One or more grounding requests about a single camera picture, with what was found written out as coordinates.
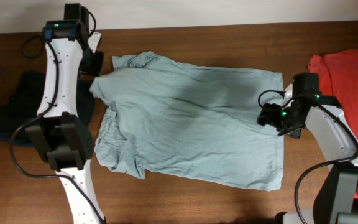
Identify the light blue t-shirt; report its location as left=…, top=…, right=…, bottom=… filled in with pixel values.
left=90, top=52, right=284, bottom=191

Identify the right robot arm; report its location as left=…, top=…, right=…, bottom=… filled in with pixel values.
left=257, top=93, right=358, bottom=224

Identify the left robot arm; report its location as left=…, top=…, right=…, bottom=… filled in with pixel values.
left=25, top=19, right=106, bottom=223

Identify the red t-shirt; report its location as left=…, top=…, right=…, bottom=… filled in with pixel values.
left=307, top=48, right=358, bottom=200

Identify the dark navy folded garment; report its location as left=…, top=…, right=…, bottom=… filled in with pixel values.
left=0, top=71, right=95, bottom=142

